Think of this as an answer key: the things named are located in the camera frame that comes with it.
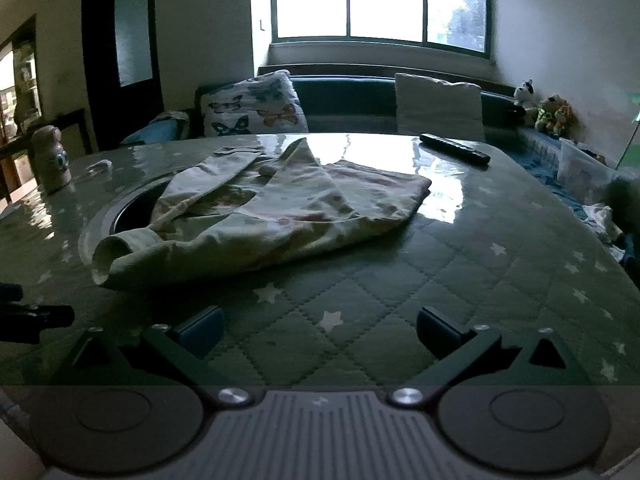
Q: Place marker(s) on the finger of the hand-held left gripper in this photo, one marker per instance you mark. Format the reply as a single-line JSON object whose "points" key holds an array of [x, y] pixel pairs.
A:
{"points": [[47, 317], [11, 292]]}

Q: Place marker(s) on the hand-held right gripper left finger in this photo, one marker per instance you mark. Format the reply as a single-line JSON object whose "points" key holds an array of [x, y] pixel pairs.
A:
{"points": [[200, 329]]}

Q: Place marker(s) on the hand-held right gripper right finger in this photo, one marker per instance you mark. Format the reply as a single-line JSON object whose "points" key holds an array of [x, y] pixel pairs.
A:
{"points": [[439, 330]]}

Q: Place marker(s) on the pile of clothes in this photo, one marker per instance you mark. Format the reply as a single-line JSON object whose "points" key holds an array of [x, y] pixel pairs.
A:
{"points": [[620, 205]]}

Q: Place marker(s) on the round black table insert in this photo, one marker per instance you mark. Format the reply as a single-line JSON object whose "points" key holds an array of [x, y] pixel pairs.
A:
{"points": [[130, 210]]}

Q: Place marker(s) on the stacked cardboard boxes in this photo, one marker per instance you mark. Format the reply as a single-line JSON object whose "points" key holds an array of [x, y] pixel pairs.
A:
{"points": [[50, 160]]}

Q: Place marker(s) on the black remote control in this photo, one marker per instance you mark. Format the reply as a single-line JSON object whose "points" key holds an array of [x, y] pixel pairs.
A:
{"points": [[455, 147]]}

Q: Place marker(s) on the blue cushion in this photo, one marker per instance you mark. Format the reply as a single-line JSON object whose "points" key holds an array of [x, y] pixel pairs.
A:
{"points": [[150, 134]]}

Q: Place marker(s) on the dark wooden shelf cabinet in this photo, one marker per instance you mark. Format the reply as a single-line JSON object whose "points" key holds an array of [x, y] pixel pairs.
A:
{"points": [[25, 85]]}

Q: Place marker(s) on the clear plastic bag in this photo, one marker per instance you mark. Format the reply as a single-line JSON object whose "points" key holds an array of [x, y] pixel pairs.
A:
{"points": [[585, 170]]}

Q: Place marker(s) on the dark door with glass pane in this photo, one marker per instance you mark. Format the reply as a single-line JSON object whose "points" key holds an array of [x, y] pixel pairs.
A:
{"points": [[100, 85]]}

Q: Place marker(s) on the green plush toy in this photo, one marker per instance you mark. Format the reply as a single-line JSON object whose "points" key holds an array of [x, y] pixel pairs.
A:
{"points": [[545, 120]]}

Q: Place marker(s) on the teal sofa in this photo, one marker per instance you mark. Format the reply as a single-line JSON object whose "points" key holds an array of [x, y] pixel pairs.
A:
{"points": [[345, 100]]}

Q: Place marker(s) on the orange plush toy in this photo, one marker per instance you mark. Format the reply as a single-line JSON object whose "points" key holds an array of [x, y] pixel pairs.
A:
{"points": [[564, 115]]}

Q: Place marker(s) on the black and white plush toy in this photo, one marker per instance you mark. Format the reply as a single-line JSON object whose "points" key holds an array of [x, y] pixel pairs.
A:
{"points": [[525, 95]]}

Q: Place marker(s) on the green framed window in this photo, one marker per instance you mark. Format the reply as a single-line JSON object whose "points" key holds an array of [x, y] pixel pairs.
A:
{"points": [[385, 0]]}

